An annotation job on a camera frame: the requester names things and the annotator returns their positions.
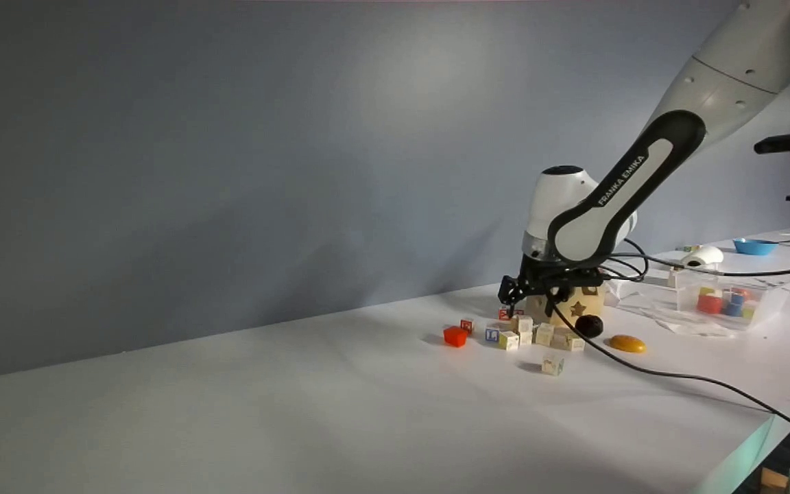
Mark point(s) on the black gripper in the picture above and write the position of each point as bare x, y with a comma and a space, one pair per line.
548, 278

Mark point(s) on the wooden block green R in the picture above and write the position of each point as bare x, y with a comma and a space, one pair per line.
553, 366

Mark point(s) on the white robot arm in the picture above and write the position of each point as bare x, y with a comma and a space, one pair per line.
574, 224

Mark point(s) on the wooden shape sorter box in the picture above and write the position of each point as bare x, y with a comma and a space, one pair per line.
567, 307

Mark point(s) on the long wooden block L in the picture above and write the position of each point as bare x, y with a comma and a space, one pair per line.
544, 336

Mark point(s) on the black round toy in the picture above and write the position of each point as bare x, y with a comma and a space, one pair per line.
589, 326

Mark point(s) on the wooden block yellow-green B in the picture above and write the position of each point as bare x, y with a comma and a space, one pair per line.
567, 342

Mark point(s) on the wooden block yellow side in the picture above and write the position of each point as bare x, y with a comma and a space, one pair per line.
510, 342

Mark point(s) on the wooden block blue letter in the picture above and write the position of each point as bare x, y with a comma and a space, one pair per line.
492, 336

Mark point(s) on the wooden block red letters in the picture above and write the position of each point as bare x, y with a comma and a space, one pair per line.
468, 327

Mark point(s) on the yellow dome toy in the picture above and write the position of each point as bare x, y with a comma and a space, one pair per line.
626, 344

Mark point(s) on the clear plastic container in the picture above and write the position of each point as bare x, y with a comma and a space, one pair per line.
737, 304

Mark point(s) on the blue bowl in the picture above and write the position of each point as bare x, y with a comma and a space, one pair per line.
755, 246

